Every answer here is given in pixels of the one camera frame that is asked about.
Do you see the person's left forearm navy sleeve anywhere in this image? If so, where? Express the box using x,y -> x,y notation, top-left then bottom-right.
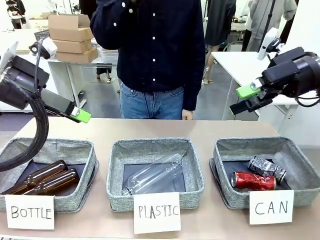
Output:
182,54 -> 207,112

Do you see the crushed red soda can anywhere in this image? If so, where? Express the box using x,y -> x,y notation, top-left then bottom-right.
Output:
231,170 -> 278,190

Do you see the white paper sign CAN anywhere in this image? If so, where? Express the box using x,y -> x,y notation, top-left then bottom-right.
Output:
248,189 -> 295,226

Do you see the person in navy shirt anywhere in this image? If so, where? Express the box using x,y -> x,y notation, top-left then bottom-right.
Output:
89,0 -> 207,120

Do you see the grey fabric basket plastic label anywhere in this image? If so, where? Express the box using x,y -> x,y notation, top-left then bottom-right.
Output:
106,137 -> 205,213

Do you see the closed flat cardboard box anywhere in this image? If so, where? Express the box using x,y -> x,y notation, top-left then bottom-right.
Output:
51,38 -> 94,55
55,47 -> 99,64

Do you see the bystander in grey coat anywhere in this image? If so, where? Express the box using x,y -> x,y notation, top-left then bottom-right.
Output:
241,0 -> 299,53

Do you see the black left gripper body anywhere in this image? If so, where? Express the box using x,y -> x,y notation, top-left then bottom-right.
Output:
0,55 -> 51,110

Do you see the seated bystander in black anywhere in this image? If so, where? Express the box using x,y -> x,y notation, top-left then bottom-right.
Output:
6,0 -> 27,30

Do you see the white paper sign BOTTLE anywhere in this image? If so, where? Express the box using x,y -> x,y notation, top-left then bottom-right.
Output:
4,194 -> 56,231

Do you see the grey fabric basket bottle label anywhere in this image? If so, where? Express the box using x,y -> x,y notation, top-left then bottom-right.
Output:
0,137 -> 100,213

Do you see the black mesh basket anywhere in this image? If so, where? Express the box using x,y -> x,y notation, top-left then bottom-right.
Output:
33,29 -> 51,42

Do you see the clear plastic bottle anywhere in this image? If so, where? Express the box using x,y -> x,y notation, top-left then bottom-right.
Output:
121,153 -> 184,196

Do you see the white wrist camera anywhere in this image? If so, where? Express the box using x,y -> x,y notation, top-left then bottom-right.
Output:
28,37 -> 58,60
257,27 -> 285,61

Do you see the brown glass bottle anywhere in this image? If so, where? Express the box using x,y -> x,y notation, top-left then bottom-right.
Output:
1,159 -> 69,195
23,168 -> 81,196

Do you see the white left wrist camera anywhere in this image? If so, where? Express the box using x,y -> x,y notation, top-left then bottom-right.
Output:
28,37 -> 58,60

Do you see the wooden top table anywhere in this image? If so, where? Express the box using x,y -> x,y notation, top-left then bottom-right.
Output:
13,28 -> 41,54

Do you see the grey fabric basket can label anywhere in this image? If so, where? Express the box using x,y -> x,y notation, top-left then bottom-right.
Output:
209,136 -> 320,210

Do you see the black printed drink can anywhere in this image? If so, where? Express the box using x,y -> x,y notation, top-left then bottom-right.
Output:
247,155 -> 287,185

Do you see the white desk with legs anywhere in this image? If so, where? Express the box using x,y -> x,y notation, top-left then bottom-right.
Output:
46,53 -> 119,109

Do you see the bystander in dark dress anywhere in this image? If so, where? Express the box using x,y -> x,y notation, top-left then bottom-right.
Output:
202,0 -> 238,86

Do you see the open cardboard box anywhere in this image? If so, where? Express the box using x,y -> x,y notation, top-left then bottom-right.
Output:
47,13 -> 95,43

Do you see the person's right forearm navy sleeve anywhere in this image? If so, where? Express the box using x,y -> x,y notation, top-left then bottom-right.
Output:
89,0 -> 131,51

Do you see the white paper sign PLASTIC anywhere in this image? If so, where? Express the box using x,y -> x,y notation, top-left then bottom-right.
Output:
133,191 -> 182,235

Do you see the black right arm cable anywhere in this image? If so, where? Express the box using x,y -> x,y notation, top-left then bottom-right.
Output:
294,88 -> 320,108

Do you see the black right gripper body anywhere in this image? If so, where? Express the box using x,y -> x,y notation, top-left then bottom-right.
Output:
260,46 -> 320,98

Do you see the black tripod pole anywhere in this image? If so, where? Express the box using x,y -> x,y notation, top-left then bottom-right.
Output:
259,0 -> 277,41

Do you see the person's left hand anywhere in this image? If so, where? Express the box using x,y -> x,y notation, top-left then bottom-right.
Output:
181,108 -> 196,121

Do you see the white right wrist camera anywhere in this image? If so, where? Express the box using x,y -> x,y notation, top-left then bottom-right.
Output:
257,27 -> 285,61

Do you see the black sleeved left arm cable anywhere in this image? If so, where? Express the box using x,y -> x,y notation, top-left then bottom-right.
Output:
0,41 -> 50,173

